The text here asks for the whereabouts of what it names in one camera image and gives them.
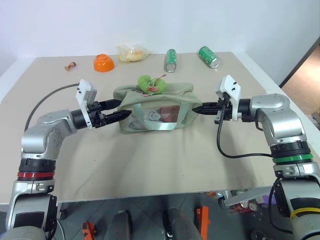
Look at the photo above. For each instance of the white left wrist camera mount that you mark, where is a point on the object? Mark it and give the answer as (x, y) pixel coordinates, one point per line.
(83, 91)

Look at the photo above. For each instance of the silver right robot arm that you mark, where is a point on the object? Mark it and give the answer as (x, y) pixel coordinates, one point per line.
(282, 117)

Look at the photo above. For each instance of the green drink can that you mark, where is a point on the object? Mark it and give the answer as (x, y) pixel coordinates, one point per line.
(171, 60)
(208, 56)

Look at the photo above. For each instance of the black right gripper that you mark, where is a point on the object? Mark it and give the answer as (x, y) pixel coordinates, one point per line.
(223, 107)

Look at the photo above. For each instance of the green fabric pouch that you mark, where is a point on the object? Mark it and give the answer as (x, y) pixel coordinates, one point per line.
(160, 100)

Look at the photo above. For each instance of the clear bag with yellow food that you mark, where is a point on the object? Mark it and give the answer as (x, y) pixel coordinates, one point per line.
(132, 53)

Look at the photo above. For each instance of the orange metal bracket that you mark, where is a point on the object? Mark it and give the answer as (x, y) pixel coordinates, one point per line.
(88, 230)
(203, 220)

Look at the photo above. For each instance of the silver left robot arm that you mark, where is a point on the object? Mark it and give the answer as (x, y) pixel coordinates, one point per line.
(37, 140)

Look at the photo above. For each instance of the dark rounded shape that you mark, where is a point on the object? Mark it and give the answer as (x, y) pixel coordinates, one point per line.
(181, 222)
(118, 225)

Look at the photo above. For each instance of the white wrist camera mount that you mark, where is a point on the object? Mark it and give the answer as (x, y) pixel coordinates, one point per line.
(231, 86)
(83, 91)

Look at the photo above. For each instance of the grey metal bar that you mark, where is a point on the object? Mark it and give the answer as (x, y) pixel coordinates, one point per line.
(245, 196)

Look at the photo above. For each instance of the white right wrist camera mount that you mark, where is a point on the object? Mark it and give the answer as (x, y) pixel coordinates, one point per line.
(231, 86)

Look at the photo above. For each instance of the orange plastic bowl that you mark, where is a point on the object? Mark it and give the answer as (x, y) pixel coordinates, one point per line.
(103, 63)

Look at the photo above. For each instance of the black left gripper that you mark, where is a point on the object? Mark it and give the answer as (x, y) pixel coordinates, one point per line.
(97, 117)

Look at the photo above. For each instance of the small red brown toy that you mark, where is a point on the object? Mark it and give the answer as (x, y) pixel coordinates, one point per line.
(70, 66)

